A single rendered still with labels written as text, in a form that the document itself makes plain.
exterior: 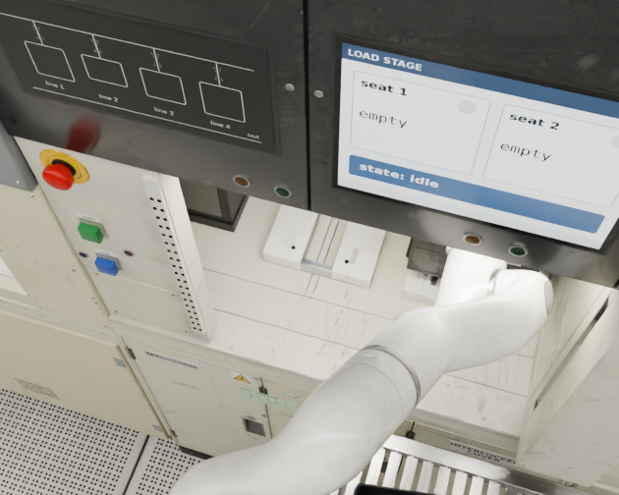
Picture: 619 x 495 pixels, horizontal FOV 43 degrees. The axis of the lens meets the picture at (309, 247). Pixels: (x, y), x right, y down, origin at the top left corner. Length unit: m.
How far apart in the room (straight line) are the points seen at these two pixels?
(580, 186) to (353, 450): 0.33
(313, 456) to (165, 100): 0.39
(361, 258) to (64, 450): 1.21
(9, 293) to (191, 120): 0.84
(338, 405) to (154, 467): 1.54
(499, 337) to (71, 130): 0.57
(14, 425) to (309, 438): 1.73
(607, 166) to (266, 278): 0.86
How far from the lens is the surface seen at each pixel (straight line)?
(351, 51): 0.70
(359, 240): 1.48
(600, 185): 0.77
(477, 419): 1.39
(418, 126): 0.74
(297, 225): 1.50
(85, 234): 1.18
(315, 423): 0.78
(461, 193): 0.81
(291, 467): 0.79
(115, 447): 2.33
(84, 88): 0.89
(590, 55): 0.65
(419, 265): 1.39
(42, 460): 2.38
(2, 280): 1.61
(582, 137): 0.72
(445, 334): 0.94
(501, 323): 0.98
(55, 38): 0.85
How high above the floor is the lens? 2.17
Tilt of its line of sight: 59 degrees down
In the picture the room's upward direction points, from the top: 1 degrees counter-clockwise
